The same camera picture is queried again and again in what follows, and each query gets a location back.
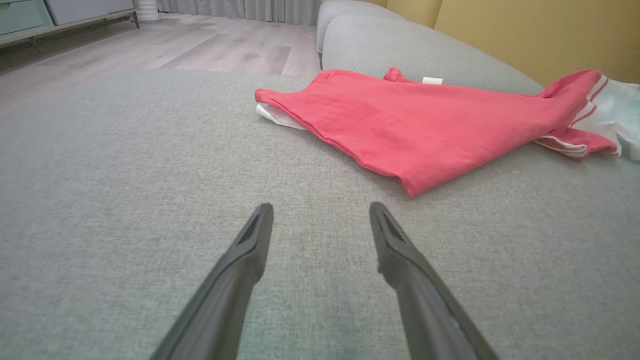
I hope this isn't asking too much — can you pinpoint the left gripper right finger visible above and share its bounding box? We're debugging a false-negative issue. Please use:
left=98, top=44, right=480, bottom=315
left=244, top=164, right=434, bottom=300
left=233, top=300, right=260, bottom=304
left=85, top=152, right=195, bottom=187
left=369, top=201, right=502, bottom=360

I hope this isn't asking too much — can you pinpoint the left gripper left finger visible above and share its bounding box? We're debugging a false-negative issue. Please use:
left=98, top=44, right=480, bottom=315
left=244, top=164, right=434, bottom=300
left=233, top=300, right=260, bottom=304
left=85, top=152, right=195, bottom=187
left=149, top=202, right=275, bottom=360

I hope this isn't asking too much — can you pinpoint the red garment with white sleeve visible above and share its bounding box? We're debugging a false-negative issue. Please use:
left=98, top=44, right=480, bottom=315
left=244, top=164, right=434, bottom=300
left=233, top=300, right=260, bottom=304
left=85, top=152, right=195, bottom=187
left=254, top=66, right=640, bottom=199

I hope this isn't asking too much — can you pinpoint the grey fabric sofa seat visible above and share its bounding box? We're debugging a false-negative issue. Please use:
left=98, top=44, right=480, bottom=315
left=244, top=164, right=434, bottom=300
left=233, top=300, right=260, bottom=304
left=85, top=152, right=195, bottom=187
left=0, top=67, right=640, bottom=360

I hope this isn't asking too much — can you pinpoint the grey curtain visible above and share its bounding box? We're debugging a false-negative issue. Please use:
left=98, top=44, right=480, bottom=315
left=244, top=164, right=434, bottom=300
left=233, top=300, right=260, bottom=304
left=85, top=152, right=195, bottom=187
left=157, top=0, right=325, bottom=27

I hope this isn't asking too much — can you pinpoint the white ribbed cylinder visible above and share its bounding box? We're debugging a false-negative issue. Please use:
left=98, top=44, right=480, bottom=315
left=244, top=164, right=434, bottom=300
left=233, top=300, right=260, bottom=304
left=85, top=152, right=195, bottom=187
left=135, top=0, right=162, bottom=24

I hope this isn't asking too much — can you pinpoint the low cabinet with teal drawer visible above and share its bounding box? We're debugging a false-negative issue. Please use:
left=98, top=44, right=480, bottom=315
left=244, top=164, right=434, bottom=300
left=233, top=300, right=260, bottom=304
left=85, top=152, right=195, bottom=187
left=0, top=0, right=140, bottom=49

